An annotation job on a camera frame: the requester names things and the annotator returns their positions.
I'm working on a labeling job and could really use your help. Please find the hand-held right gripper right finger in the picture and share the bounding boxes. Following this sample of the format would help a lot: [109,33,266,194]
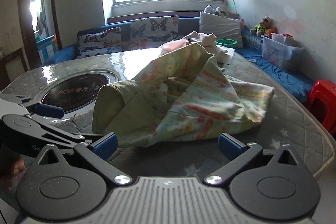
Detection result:
[204,132,305,186]

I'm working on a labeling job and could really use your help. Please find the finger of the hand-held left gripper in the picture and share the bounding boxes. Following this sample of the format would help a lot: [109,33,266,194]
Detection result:
[0,94,65,119]
[0,114,104,151]

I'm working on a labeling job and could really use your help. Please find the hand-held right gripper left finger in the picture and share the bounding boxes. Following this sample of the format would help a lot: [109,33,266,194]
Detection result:
[31,132,132,186]

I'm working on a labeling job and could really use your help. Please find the green patterned garment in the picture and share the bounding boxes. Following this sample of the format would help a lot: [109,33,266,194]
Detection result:
[92,43,275,148]

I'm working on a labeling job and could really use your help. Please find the hanging clothes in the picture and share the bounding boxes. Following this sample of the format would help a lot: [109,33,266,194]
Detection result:
[33,10,49,33]

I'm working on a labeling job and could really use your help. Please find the person's left hand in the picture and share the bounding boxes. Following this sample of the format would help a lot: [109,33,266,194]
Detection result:
[0,154,25,189]

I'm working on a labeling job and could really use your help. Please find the round black hotplate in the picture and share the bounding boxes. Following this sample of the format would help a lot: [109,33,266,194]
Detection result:
[41,73,121,115]

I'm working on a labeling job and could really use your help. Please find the dark wooden furniture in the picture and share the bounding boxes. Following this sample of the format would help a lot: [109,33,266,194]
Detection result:
[0,48,28,90]

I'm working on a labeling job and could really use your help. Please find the blue sofa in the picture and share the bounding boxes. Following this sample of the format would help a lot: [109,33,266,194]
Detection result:
[41,15,315,104]

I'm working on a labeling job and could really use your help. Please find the blue cabinet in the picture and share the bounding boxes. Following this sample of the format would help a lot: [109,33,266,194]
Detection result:
[35,35,58,64]

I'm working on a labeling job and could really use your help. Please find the grey quilted table cover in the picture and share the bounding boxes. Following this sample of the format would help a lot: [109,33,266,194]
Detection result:
[0,49,334,182]

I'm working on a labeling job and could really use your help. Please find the small butterfly print cushion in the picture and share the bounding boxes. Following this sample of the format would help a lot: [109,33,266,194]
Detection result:
[77,27,122,59]

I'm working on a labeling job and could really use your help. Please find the blue sofa blanket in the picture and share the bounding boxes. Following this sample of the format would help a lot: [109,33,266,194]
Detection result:
[236,30,315,104]

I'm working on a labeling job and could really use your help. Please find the white board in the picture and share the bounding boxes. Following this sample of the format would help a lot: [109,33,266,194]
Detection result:
[218,47,235,65]

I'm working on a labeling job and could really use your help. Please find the green bowl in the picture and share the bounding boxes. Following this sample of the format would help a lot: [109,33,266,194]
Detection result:
[215,38,238,48]

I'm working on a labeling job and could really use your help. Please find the clear plastic storage box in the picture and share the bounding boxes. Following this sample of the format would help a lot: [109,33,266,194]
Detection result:
[261,32,303,71]

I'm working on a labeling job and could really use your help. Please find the cream garment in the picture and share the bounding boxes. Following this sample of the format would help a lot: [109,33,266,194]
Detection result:
[182,31,229,64]

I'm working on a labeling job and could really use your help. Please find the red plastic stool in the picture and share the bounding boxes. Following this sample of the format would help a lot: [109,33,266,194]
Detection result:
[306,80,336,135]

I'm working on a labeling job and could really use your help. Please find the pink garment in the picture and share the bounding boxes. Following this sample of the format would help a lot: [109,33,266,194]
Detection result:
[160,39,190,53]

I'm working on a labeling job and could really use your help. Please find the grey pillow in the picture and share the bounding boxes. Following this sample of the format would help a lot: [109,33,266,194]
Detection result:
[199,11,243,48]

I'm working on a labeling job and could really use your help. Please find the brown teddy bear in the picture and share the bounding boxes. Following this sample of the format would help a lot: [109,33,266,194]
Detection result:
[250,17,275,37]

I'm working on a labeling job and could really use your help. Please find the large butterfly print cushion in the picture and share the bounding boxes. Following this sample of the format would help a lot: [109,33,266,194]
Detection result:
[130,16,179,51]

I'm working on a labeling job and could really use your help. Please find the dark wooden door frame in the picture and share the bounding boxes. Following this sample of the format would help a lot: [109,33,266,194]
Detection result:
[17,0,62,52]

